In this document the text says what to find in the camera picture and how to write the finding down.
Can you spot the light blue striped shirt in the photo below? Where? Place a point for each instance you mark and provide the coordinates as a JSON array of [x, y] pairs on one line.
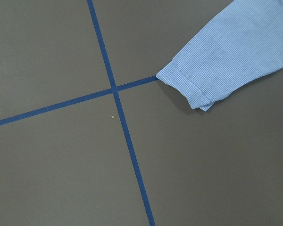
[[240, 44]]

